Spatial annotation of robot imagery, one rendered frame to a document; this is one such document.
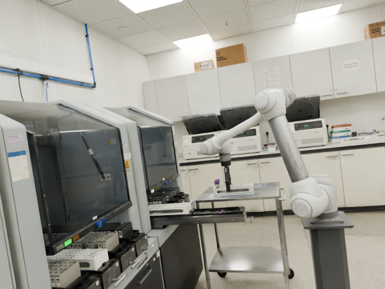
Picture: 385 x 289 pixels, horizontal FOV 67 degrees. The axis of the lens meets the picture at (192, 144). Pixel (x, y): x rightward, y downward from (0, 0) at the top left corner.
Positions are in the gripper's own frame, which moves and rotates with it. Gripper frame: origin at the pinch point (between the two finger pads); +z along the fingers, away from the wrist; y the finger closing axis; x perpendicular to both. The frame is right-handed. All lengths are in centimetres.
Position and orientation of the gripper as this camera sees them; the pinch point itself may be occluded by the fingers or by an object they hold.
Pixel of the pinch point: (228, 187)
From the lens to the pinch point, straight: 222.2
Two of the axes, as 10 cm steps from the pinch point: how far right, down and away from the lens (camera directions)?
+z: 1.3, 9.9, 0.5
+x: -9.7, 1.2, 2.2
